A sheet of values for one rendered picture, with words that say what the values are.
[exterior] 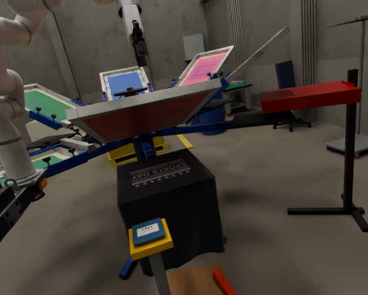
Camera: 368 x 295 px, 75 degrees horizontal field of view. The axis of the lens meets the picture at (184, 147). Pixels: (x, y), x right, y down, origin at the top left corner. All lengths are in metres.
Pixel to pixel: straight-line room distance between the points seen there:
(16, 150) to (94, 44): 8.85
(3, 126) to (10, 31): 0.33
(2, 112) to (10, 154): 0.15
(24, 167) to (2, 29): 0.48
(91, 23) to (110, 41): 0.81
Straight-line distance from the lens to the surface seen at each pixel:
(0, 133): 1.09
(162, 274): 0.93
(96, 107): 0.92
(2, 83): 1.08
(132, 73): 3.54
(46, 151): 2.30
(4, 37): 1.02
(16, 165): 1.11
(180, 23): 10.08
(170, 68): 9.83
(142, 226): 0.86
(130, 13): 0.84
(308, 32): 5.05
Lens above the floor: 1.44
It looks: 18 degrees down
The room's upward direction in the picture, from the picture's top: 11 degrees counter-clockwise
